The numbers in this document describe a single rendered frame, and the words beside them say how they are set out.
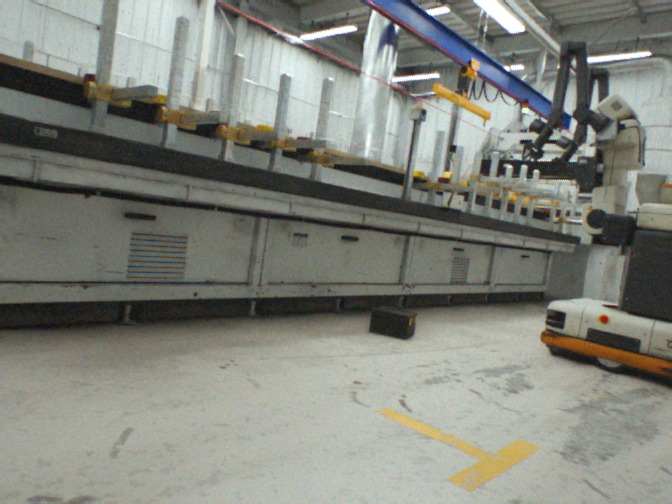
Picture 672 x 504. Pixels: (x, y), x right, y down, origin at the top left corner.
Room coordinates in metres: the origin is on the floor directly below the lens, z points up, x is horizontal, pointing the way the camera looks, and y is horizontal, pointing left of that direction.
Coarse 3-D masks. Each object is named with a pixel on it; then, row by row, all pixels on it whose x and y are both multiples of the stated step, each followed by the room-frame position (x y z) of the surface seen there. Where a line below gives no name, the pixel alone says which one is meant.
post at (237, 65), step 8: (232, 56) 2.04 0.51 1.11; (240, 56) 2.03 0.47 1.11; (232, 64) 2.04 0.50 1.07; (240, 64) 2.03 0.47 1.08; (232, 72) 2.03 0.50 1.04; (240, 72) 2.03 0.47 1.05; (232, 80) 2.03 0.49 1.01; (240, 80) 2.04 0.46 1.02; (232, 88) 2.02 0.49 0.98; (240, 88) 2.04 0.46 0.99; (232, 96) 2.02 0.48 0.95; (232, 104) 2.02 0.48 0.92; (232, 112) 2.02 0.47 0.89; (232, 120) 2.03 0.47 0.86; (224, 144) 2.03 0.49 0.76; (232, 144) 2.04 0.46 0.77; (224, 152) 2.02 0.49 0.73; (232, 152) 2.04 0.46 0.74
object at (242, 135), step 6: (240, 132) 2.03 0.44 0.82; (246, 132) 2.01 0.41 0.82; (252, 132) 1.98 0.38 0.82; (258, 132) 1.96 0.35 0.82; (264, 132) 1.93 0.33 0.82; (270, 132) 1.91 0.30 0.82; (276, 132) 1.89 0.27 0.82; (282, 132) 1.90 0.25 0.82; (210, 138) 2.17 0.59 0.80; (216, 138) 2.14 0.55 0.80; (240, 138) 2.03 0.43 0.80; (246, 138) 2.00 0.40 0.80; (252, 138) 1.98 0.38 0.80; (258, 138) 1.95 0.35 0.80; (264, 138) 1.93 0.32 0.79; (270, 138) 1.91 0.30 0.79; (276, 138) 1.88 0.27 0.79; (282, 138) 1.90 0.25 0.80
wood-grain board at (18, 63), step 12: (0, 60) 1.62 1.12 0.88; (12, 60) 1.65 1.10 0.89; (24, 60) 1.67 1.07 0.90; (36, 72) 1.70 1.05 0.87; (48, 72) 1.72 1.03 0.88; (60, 72) 1.75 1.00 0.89; (180, 108) 2.08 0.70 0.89; (192, 108) 2.12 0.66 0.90; (348, 156) 2.84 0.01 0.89; (384, 168) 3.09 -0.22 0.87; (396, 168) 3.17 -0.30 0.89; (480, 192) 3.99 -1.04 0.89
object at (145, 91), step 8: (128, 88) 1.60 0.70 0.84; (136, 88) 1.56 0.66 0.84; (144, 88) 1.53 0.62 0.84; (152, 88) 1.52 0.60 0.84; (112, 96) 1.67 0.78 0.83; (120, 96) 1.63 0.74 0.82; (128, 96) 1.59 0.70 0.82; (136, 96) 1.57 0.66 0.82; (144, 96) 1.55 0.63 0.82; (152, 96) 1.53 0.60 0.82
